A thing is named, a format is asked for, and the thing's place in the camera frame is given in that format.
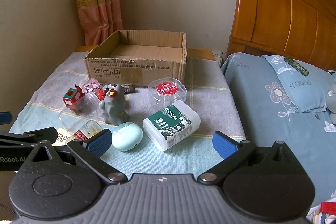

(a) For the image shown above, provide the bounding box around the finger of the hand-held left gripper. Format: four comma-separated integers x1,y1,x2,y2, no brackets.
0,128,58,148
0,112,13,125

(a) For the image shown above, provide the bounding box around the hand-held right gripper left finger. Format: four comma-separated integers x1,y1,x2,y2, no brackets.
17,129,128,184

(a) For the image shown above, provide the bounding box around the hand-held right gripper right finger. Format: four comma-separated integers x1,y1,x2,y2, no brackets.
197,131,306,185

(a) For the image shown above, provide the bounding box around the clear bottle with yellow capsules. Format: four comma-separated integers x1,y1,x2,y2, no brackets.
58,111,104,141

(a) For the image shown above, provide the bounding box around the clear plastic jar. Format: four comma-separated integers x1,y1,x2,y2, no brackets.
84,91,104,117

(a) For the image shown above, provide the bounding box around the grey figure toy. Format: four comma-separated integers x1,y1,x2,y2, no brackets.
98,84,130,126

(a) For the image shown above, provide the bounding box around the red green toy block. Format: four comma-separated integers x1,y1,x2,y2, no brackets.
62,85,86,113

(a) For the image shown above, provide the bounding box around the green white swab box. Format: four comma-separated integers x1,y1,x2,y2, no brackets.
142,101,201,152

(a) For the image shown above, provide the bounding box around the clear round container red label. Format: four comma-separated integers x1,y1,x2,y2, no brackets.
148,77,188,110

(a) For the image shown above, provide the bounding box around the cardboard box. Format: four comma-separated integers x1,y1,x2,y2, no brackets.
83,29,187,88

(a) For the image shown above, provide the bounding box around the mint green earbuds case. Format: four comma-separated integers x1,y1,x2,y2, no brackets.
112,122,144,151

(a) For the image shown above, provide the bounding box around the printed greeting card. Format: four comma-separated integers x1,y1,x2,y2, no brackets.
56,130,79,147

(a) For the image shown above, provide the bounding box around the blue floral bedsheet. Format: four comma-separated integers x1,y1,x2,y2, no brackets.
221,53,336,209

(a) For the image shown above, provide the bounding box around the grey checked towel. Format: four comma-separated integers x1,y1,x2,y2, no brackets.
9,52,247,177

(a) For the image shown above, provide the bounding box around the blue floral pillow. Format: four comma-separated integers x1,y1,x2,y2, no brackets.
262,55,336,113

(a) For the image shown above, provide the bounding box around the green patterned hair clip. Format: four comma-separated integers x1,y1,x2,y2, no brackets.
284,56,310,75

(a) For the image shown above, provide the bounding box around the grey plush toy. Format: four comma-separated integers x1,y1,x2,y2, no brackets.
325,84,336,123

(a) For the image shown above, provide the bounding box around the red white cloth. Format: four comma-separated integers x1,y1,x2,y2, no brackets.
306,202,336,224

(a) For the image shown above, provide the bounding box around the wooden bed headboard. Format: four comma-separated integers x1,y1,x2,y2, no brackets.
226,0,336,71

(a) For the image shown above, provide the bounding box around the pink charm keychain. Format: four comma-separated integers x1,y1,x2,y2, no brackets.
83,78,100,93

